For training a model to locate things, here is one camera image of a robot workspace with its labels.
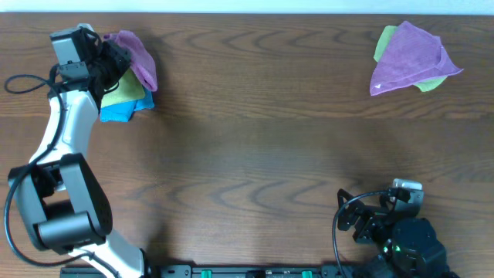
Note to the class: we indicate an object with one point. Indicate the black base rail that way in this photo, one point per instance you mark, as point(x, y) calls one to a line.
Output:
point(251, 271)

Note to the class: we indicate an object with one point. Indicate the purple microfiber cloth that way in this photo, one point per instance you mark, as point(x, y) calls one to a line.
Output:
point(141, 62)

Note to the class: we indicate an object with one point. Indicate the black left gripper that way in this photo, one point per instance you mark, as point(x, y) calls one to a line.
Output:
point(116, 59)

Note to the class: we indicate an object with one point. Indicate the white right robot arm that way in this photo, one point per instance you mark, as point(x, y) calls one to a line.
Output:
point(408, 245)

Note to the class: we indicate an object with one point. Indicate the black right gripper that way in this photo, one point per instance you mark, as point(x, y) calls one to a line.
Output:
point(373, 218)

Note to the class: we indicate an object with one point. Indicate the blue folded cloth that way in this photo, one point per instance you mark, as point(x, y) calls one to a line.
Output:
point(123, 112)

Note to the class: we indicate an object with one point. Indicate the yellow-green folded cloth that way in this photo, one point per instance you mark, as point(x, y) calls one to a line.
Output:
point(129, 89)

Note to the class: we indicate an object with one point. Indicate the light green cloth under purple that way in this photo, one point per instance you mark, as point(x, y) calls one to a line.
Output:
point(382, 43)

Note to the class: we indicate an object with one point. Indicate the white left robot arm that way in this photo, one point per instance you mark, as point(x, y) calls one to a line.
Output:
point(62, 205)

